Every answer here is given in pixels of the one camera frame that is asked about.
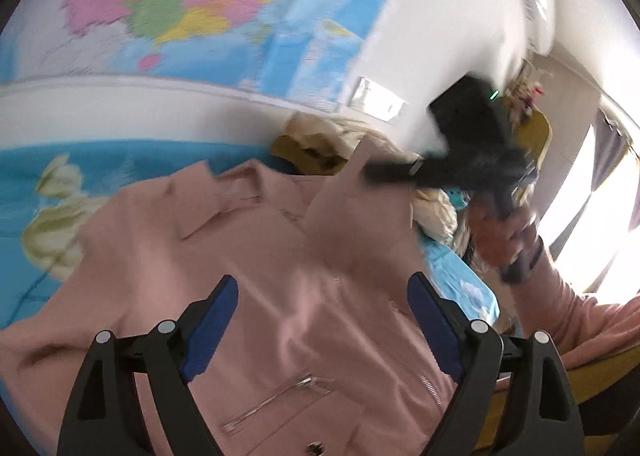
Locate mustard garment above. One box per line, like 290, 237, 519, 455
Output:
270, 133, 351, 175

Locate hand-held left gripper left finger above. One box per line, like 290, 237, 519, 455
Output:
56, 274, 239, 456

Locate teal patterned cloth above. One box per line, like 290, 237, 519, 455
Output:
446, 187, 472, 211

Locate yellow chair cover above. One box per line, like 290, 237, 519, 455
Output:
510, 108, 555, 204

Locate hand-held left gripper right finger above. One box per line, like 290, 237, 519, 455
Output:
406, 272, 586, 456

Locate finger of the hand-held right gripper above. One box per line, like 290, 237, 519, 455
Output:
363, 157, 426, 187

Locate grey curtain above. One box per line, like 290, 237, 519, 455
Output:
592, 110, 640, 231

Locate colourful trinkets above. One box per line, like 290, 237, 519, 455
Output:
507, 63, 547, 123

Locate white air conditioner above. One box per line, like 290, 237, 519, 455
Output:
517, 0, 560, 57

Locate pink jacket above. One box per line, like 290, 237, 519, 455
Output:
0, 133, 471, 456

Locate person's right forearm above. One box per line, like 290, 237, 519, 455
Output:
520, 235, 640, 369

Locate colourful wall map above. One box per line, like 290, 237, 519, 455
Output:
0, 0, 431, 117

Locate person's right hand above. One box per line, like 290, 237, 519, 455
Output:
467, 200, 543, 273

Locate blue floral bed sheet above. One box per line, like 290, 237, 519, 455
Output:
0, 140, 501, 337

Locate beige garment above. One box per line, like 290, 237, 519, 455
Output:
285, 110, 463, 247

